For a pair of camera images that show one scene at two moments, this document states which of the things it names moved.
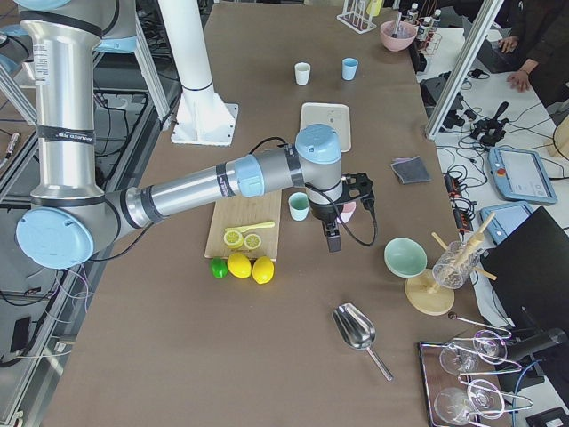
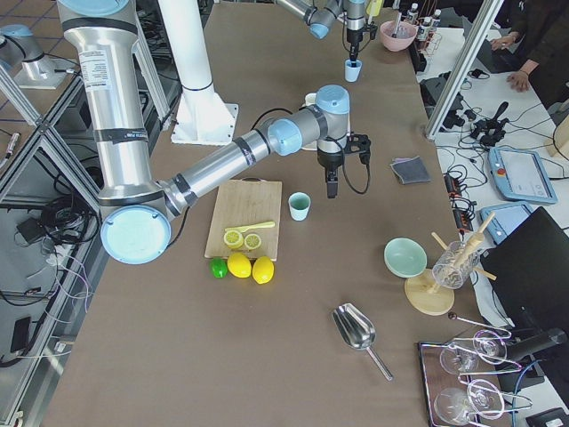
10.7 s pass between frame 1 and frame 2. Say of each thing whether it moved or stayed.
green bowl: stayed
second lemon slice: stayed
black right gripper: moved
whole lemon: stayed
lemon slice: stayed
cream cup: moved
